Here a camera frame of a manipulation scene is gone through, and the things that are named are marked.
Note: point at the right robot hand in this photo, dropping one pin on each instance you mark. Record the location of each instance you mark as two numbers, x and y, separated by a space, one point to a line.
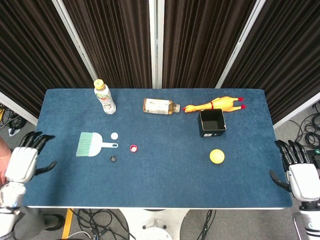
303 180

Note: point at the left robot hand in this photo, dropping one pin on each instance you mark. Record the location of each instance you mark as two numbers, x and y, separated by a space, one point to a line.
21 163

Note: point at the green white brush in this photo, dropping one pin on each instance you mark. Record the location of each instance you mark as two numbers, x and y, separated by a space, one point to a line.
95 147

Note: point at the red bottle cap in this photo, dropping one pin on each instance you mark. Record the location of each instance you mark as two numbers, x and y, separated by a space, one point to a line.
133 148

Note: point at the black bottle cap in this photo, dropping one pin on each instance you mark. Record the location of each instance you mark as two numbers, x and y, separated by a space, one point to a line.
111 158

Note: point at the white bottle cap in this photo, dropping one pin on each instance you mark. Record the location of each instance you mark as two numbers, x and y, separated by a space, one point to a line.
114 135

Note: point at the yellow-capped drink bottle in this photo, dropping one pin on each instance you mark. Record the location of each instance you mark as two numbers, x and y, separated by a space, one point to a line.
106 100

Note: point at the amber tea bottle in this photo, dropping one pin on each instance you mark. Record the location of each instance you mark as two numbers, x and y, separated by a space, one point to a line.
157 106

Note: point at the black box green sticker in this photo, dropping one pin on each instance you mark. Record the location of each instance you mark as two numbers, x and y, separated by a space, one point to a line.
315 157

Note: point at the grey metal chair leg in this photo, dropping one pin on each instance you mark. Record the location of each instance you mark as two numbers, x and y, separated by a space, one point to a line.
296 225

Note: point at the grey trousers leg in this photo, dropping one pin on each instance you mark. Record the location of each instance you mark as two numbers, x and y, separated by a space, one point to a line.
30 222

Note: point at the black shoe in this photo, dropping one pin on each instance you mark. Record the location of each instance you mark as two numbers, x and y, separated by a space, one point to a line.
55 222

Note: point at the yellow floor tape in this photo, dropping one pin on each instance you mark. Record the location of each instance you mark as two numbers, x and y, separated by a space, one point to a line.
67 222

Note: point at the yellow ball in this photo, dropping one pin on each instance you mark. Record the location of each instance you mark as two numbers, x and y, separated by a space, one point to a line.
217 156

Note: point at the black open box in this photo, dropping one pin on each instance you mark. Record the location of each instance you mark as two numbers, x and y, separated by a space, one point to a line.
212 125

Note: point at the yellow rubber chicken toy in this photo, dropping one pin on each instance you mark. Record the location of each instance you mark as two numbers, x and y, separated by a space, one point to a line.
220 103

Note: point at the dark brown curtain panel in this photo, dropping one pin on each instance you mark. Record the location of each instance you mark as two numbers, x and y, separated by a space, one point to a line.
200 45
287 55
112 45
30 50

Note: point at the blue felt table mat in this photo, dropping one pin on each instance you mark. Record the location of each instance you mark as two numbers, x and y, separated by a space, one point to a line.
162 180

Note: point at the white table base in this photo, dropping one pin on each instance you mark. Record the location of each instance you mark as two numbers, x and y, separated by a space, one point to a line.
155 225

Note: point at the white partition base rail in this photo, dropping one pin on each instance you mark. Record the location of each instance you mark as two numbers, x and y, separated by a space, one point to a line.
297 112
15 106

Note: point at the white partition frame post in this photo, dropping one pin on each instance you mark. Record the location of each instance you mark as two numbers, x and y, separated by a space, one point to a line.
75 40
240 45
156 45

